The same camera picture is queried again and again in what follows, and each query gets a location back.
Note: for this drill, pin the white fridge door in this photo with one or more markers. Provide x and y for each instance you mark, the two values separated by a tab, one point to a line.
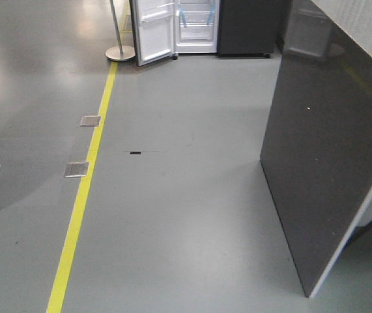
153	25

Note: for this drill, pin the dark grey fridge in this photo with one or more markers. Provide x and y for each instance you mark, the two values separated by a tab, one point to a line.
239	28

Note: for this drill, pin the metal floor socket plate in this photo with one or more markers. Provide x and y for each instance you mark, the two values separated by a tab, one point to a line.
90	121

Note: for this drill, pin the silver stand with round base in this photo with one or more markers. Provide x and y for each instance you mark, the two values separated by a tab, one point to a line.
120	52

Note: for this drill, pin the blue tape on drawer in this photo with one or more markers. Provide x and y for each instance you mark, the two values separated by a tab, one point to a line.
183	18

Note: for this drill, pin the blue tape strip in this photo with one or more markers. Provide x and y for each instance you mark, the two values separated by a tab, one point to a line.
211	12

